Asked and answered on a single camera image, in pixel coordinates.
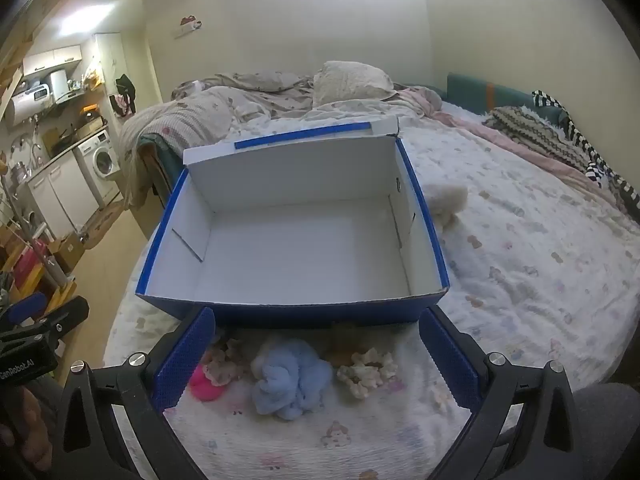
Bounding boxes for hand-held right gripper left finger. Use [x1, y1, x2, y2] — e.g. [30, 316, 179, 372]
[52, 306, 217, 480]

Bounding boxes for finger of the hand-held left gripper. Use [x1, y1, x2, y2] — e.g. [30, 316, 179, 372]
[0, 292, 49, 330]
[20, 296, 91, 347]

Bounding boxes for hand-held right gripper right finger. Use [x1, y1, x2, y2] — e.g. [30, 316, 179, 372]
[419, 305, 583, 480]

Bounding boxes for pink and white plush toy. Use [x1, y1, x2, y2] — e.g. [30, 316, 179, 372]
[187, 362, 228, 403]

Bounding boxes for blue fluffy scrunchie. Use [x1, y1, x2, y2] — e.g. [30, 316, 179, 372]
[250, 339, 335, 422]

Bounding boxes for blue cardboard box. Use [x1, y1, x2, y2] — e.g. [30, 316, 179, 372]
[135, 116, 452, 328]

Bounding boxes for person's left hand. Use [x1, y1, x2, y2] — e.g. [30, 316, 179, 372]
[0, 385, 53, 473]

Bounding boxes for red container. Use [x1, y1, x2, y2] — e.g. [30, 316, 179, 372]
[11, 246, 46, 288]

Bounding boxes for cardboard box on floor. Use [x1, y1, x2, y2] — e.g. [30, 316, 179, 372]
[50, 231, 87, 273]

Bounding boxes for white base cabinet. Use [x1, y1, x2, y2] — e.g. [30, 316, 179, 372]
[26, 151, 101, 242]

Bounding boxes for cream fluffy plush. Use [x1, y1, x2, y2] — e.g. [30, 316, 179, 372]
[427, 184, 470, 228]

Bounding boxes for white washing machine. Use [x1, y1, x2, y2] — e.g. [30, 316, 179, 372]
[74, 129, 122, 196]

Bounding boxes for person's grey pants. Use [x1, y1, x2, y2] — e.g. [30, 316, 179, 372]
[570, 382, 640, 480]

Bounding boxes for white water heater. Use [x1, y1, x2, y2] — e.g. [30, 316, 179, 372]
[9, 84, 55, 127]

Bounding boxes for dark hanging clothes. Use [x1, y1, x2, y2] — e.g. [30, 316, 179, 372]
[112, 74, 137, 118]

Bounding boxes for pink blanket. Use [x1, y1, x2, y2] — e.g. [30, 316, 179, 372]
[392, 86, 616, 196]

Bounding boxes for black and white striped cloth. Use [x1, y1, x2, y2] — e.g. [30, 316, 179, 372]
[530, 90, 640, 213]

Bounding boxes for floral beige duvet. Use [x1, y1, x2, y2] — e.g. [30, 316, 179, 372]
[119, 72, 321, 211]

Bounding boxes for teal headboard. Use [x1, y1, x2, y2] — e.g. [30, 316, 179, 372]
[445, 72, 571, 128]

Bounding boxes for cream pillow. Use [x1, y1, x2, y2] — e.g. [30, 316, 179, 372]
[312, 60, 395, 109]

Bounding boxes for white wall cabinets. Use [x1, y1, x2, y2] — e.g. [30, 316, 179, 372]
[22, 44, 83, 78]

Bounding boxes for wall-mounted holder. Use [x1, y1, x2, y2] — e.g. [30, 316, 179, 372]
[171, 14, 204, 39]

